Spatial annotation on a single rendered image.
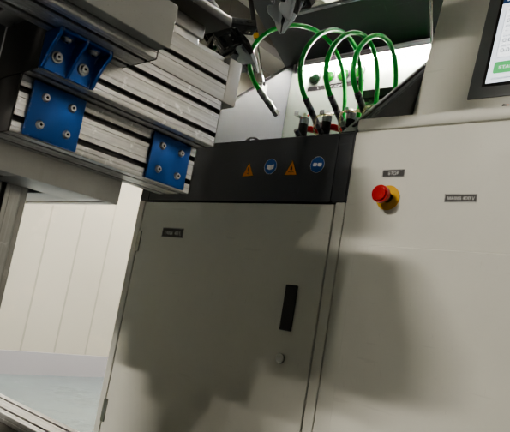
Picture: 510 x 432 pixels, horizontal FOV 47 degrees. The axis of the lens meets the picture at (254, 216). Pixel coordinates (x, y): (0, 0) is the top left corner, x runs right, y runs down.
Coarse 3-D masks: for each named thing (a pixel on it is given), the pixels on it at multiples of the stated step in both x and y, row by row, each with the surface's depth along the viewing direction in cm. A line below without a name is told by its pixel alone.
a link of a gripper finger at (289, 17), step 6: (288, 0) 144; (294, 0) 145; (282, 6) 142; (288, 6) 144; (294, 6) 144; (282, 12) 142; (288, 12) 144; (288, 18) 144; (294, 18) 145; (288, 24) 144; (282, 30) 145
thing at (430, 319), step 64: (448, 0) 160; (448, 64) 150; (448, 128) 115; (448, 192) 112; (384, 256) 117; (448, 256) 109; (384, 320) 114; (448, 320) 106; (320, 384) 120; (384, 384) 111; (448, 384) 104
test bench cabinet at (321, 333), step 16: (144, 208) 171; (336, 208) 128; (336, 224) 127; (336, 240) 126; (336, 256) 125; (128, 272) 168; (128, 288) 167; (320, 320) 124; (112, 336) 166; (320, 336) 123; (112, 352) 164; (320, 352) 122; (320, 368) 121; (96, 416) 162; (304, 416) 121
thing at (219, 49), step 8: (216, 32) 168; (224, 32) 167; (232, 32) 168; (208, 40) 169; (216, 40) 167; (224, 40) 167; (232, 40) 168; (216, 48) 170; (224, 48) 165; (232, 48) 171; (224, 56) 171
